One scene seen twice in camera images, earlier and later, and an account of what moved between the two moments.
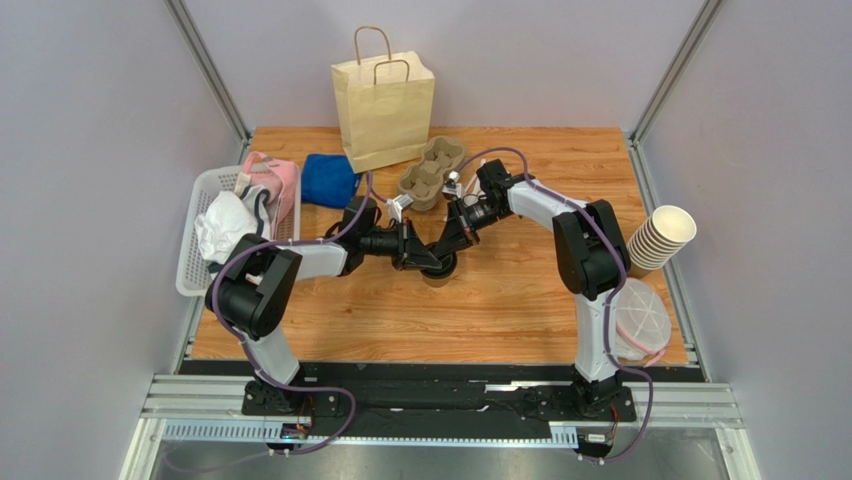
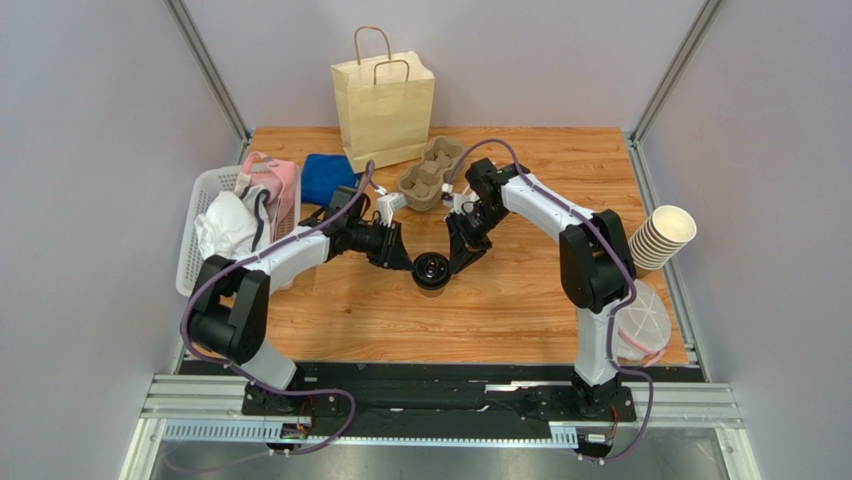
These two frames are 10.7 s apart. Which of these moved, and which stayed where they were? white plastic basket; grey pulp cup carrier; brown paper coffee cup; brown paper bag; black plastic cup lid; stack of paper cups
Moved: brown paper coffee cup; black plastic cup lid
Stayed: white plastic basket; stack of paper cups; brown paper bag; grey pulp cup carrier
